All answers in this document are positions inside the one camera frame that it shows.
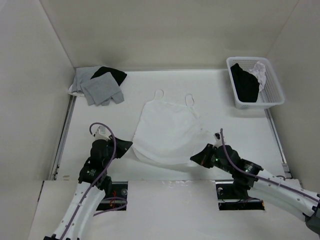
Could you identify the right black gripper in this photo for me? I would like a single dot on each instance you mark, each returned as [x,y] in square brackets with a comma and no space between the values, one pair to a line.
[202,157]

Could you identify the white plastic basket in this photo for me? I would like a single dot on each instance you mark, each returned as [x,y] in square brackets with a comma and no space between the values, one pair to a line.
[271,95]

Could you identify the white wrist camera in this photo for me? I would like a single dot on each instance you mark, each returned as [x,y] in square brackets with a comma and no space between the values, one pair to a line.
[219,140]
[101,133]

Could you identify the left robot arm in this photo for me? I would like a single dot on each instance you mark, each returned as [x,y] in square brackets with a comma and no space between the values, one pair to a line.
[94,194]

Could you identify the white tank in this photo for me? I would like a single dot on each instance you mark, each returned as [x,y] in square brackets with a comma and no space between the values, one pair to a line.
[259,71]
[169,134]

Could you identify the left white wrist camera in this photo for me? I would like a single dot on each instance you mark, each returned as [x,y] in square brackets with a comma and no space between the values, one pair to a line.
[101,133]

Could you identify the black tank top in basket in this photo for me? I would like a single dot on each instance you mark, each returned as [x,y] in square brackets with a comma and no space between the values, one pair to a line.
[246,84]

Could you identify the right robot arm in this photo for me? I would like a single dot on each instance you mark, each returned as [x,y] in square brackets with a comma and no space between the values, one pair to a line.
[250,180]

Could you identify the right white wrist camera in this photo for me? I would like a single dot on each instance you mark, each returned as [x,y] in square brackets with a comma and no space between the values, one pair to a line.
[219,140]

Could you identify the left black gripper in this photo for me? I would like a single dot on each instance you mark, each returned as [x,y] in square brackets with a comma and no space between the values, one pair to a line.
[122,146]

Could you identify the crumpled white tank top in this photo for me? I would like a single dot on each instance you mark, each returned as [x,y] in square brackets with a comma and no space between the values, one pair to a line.
[259,71]

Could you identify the lower grey folded tank top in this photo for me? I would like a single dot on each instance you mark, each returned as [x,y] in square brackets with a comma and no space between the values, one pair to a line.
[82,75]

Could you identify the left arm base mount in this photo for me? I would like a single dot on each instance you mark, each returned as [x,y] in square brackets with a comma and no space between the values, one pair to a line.
[116,197]

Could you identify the folded black tank top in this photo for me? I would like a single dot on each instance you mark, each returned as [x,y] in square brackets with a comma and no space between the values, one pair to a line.
[118,75]

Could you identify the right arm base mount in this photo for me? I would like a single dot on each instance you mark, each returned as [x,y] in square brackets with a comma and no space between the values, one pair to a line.
[229,200]

